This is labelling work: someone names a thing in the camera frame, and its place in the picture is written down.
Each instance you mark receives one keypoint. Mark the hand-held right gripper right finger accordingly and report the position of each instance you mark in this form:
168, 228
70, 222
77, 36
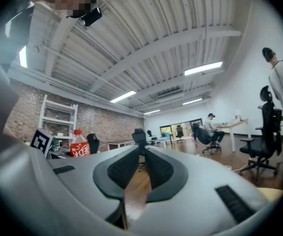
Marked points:
193, 205

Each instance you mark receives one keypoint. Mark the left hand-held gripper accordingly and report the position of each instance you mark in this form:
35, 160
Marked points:
41, 141

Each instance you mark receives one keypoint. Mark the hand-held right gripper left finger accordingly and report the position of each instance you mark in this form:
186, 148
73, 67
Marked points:
82, 193

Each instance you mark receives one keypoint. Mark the red label plastic bottle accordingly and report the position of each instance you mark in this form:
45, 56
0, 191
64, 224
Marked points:
79, 147

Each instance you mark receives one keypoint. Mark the small round wooden table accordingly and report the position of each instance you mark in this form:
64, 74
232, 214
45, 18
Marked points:
271, 194

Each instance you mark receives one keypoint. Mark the white shelving unit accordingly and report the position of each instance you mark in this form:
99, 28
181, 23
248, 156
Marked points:
57, 120

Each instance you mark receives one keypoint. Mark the black office chair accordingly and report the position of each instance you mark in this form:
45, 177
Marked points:
201, 135
266, 136
93, 142
139, 136
179, 131
149, 133

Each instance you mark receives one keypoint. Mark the white power strip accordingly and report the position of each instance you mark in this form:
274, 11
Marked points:
228, 167

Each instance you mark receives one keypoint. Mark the brown top white table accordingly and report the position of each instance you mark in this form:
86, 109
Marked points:
120, 142

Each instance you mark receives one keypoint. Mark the white office desk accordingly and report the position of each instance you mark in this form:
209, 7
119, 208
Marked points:
161, 139

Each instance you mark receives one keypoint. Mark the large window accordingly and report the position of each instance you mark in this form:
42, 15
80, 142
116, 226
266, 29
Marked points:
170, 129

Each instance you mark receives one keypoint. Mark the ceiling light panel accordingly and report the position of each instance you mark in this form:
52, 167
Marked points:
192, 101
152, 112
23, 56
122, 97
202, 68

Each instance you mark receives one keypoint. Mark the wooden top white desk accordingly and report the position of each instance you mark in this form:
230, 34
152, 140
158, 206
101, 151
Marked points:
232, 125

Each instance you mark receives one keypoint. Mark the ceiling air conditioner unit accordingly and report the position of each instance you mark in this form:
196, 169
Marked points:
170, 97

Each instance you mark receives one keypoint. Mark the black head-mounted camera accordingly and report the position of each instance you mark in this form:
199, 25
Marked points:
92, 16

